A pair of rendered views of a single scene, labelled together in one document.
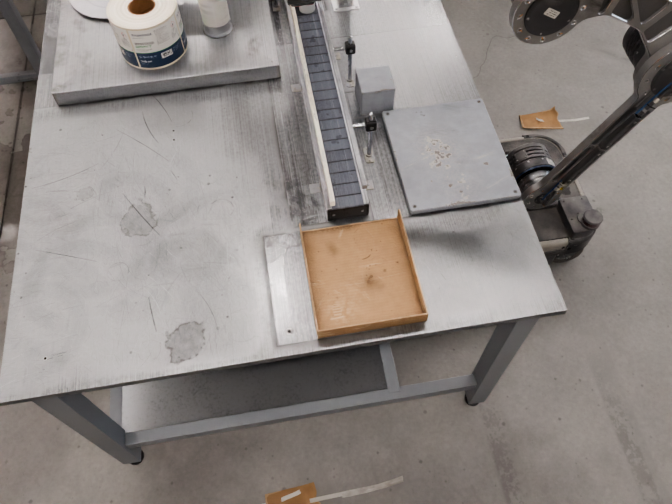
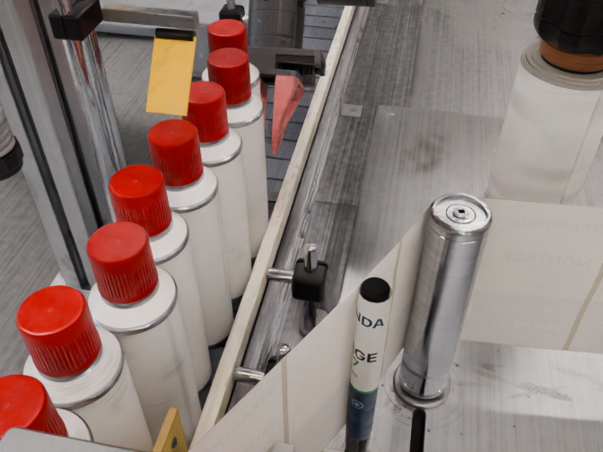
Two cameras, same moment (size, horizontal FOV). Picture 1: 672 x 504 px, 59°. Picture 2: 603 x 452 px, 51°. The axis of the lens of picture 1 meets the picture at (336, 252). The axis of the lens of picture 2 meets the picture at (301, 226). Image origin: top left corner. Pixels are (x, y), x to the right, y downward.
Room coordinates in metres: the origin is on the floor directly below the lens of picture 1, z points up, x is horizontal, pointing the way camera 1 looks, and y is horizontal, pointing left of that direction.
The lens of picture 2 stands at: (2.11, 0.30, 1.32)
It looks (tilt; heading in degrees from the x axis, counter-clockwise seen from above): 43 degrees down; 200
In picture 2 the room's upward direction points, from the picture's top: straight up
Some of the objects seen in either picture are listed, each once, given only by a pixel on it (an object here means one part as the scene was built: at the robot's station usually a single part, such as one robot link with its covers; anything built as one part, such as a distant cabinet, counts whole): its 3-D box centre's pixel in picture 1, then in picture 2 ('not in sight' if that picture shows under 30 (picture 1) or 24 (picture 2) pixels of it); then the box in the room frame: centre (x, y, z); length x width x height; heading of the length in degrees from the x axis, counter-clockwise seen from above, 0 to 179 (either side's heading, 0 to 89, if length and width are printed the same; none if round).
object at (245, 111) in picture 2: not in sight; (237, 162); (1.71, 0.10, 0.98); 0.05 x 0.05 x 0.20
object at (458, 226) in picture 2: not in sight; (438, 310); (1.81, 0.30, 0.97); 0.05 x 0.05 x 0.19
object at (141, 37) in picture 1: (148, 27); not in sight; (1.51, 0.54, 0.95); 0.20 x 0.20 x 0.14
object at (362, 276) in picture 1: (360, 270); not in sight; (0.72, -0.06, 0.85); 0.30 x 0.26 x 0.04; 8
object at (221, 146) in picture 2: not in sight; (214, 200); (1.77, 0.10, 0.98); 0.05 x 0.05 x 0.20
